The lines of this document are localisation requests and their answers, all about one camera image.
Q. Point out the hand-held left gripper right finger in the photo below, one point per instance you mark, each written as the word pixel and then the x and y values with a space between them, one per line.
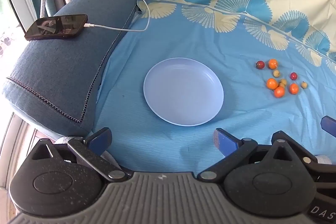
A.
pixel 225 141

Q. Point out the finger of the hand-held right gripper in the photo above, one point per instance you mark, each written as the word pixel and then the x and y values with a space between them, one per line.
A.
pixel 330 124
pixel 312 170

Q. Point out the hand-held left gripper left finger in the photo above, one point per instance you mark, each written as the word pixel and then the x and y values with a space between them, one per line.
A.
pixel 98 138

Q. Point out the small orange tangerine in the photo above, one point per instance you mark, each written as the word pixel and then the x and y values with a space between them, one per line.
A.
pixel 272 83
pixel 279 92
pixel 293 88
pixel 273 64

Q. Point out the light blue plate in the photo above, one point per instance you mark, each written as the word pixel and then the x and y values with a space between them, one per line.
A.
pixel 183 90

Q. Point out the red cherry tomato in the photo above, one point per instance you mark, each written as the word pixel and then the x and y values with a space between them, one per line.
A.
pixel 260 64
pixel 293 76

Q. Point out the blue fabric sofa armrest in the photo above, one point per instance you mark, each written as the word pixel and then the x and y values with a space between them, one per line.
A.
pixel 65 69

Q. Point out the blue fan-print bed sheet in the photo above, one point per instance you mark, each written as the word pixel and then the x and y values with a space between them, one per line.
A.
pixel 210 37

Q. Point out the black smartphone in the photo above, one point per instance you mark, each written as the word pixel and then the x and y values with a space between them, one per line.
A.
pixel 56 26

